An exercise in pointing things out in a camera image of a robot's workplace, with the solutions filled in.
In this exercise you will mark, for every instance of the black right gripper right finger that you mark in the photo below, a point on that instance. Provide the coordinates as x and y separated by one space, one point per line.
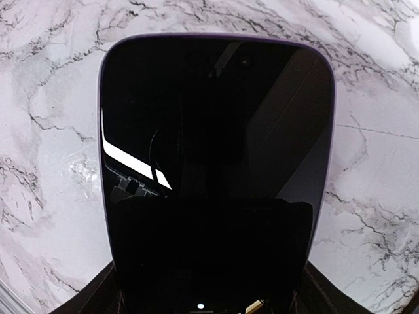
318 295

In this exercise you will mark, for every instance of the black smartphone dark screen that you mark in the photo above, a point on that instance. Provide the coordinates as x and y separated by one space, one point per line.
214 153

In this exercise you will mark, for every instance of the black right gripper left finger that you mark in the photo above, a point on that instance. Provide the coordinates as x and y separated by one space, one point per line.
101 295

